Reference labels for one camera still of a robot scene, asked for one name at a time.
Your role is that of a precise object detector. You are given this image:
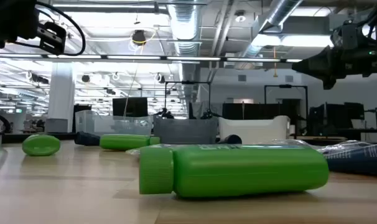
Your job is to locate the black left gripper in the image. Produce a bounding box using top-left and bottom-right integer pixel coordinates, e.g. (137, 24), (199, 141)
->
(0, 0), (67, 56)

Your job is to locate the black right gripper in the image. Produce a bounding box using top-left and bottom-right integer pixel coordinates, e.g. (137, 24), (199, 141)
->
(292, 18), (377, 91)

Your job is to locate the desk with black equipment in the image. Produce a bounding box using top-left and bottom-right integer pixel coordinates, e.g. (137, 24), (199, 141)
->
(308, 101), (377, 141)

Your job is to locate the white square column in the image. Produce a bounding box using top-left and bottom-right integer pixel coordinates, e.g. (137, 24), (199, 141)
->
(47, 62), (76, 120)

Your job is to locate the white plastic bin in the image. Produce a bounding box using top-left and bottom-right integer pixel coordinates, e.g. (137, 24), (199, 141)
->
(218, 115), (291, 145)

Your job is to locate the dark blue toiletry tube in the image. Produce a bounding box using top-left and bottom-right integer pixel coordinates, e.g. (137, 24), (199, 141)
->
(74, 131), (101, 147)
(218, 134), (243, 145)
(323, 142), (377, 177)

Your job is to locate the grey box by column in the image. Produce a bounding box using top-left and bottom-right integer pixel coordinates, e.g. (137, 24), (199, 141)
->
(45, 118), (68, 134)

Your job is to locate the clear plastic bin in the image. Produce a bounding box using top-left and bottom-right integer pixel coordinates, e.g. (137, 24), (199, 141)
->
(75, 110), (154, 139)

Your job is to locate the long linear ceiling light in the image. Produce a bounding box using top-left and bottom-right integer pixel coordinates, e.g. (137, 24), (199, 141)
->
(0, 53), (303, 63)

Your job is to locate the black background monitor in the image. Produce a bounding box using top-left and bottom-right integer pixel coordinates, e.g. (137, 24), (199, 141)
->
(112, 97), (149, 118)

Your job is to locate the grey plastic bin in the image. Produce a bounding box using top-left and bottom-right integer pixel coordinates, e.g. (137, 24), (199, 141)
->
(153, 116), (220, 145)

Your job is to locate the black background rig frame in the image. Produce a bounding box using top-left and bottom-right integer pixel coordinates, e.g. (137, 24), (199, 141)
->
(164, 81), (212, 119)
(264, 84), (309, 139)

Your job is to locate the yellow hanging cord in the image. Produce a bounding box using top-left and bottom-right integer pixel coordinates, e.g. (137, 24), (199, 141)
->
(272, 46), (278, 78)

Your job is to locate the silver round air duct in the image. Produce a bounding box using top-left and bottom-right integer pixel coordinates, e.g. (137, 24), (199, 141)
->
(168, 0), (205, 103)
(238, 0), (304, 63)

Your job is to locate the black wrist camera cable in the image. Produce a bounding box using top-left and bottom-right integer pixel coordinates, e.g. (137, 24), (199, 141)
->
(35, 1), (86, 57)

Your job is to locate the black ceiling device yellow cable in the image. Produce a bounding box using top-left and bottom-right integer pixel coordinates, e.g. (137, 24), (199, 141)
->
(131, 29), (147, 46)

